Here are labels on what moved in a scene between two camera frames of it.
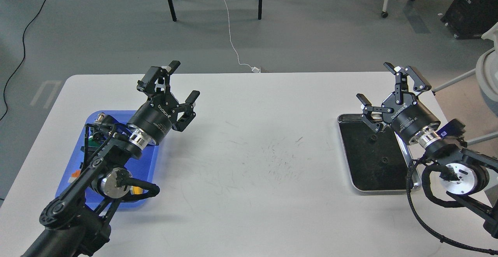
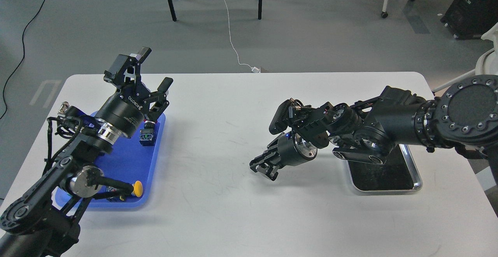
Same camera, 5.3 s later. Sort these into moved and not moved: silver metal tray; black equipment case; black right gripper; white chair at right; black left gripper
Moved: black right gripper; black left gripper
Not moved: silver metal tray; black equipment case; white chair at right
